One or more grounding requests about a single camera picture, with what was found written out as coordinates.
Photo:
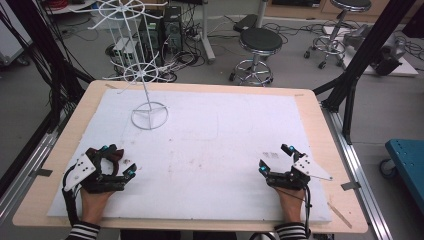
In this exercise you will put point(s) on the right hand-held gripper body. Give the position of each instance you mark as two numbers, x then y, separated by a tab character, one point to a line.
293	178

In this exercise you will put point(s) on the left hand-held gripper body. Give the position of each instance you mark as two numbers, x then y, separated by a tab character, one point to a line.
87	176

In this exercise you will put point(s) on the dark brown hair band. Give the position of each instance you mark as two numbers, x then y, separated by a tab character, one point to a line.
118	157

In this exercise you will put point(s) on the person's right hand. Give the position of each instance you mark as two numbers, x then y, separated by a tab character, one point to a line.
290	205

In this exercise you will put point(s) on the person's left hand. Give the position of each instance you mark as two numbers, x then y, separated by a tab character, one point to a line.
95	204

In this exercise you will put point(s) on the grey tape strip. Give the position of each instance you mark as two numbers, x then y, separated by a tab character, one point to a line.
350	186
42	172

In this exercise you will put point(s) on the white foam mat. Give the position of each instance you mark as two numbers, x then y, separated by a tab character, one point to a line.
206	160

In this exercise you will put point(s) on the thin wooden stick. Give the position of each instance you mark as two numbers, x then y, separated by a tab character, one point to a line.
339	215

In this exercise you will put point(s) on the black round stool chrome base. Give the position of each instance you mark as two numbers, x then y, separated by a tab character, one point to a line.
260	41

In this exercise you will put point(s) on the blue cart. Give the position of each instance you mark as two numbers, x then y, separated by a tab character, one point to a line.
408	166

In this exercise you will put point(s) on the tall black stool with castors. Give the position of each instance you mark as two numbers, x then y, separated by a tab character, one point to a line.
336	40

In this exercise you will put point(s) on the black computer tower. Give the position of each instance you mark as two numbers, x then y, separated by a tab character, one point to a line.
168	33

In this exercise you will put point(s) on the black flat case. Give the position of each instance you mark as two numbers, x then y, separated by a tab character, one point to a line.
245	22

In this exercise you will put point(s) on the grey machine on white board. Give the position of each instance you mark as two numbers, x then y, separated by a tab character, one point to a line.
383	53

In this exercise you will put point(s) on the white table leg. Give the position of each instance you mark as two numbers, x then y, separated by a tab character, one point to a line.
206	36

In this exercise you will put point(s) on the aluminium rail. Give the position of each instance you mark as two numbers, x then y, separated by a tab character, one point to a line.
23	176
363	180

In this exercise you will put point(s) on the black metal frame post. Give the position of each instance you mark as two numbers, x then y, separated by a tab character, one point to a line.
363	56
40	50

